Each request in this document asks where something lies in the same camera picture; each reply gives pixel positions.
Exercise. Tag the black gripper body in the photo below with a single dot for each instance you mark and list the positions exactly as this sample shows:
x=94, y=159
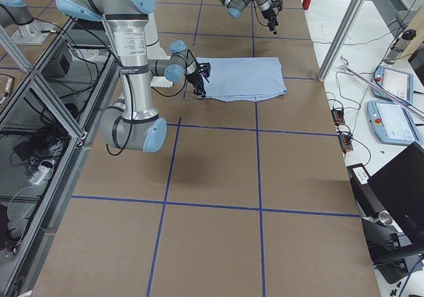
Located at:
x=195, y=79
x=269, y=15

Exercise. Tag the aluminium frame post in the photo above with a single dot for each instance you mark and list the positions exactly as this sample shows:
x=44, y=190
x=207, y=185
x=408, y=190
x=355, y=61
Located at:
x=346, y=24

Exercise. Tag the light blue t-shirt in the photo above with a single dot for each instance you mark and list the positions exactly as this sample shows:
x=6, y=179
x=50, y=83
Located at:
x=244, y=79

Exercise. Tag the black laptop computer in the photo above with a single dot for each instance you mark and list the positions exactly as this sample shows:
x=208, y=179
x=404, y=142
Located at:
x=399, y=187

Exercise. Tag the aluminium cage frame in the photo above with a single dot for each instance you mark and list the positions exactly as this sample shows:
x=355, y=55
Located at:
x=50, y=119

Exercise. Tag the black box with label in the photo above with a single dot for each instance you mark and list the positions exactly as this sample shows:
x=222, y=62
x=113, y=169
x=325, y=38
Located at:
x=366, y=198

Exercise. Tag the far teach pendant tablet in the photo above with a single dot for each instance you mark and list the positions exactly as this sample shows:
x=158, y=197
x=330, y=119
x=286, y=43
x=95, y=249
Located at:
x=395, y=82

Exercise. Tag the orange terminal block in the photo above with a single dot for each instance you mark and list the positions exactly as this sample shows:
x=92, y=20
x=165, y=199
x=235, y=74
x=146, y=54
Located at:
x=338, y=116
x=345, y=141

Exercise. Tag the white power strip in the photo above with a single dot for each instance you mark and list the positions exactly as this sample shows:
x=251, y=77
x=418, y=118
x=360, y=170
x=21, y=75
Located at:
x=43, y=174

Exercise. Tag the near teach pendant tablet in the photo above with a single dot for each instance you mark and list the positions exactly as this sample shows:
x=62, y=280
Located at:
x=391, y=124

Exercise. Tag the teach pendant tablet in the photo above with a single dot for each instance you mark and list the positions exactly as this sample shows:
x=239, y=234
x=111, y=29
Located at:
x=391, y=124
x=395, y=82

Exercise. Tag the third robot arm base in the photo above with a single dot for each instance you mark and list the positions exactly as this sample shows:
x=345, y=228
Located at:
x=29, y=30

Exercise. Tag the white reacher grabber stick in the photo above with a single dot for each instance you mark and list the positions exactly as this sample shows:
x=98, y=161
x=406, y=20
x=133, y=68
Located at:
x=401, y=102

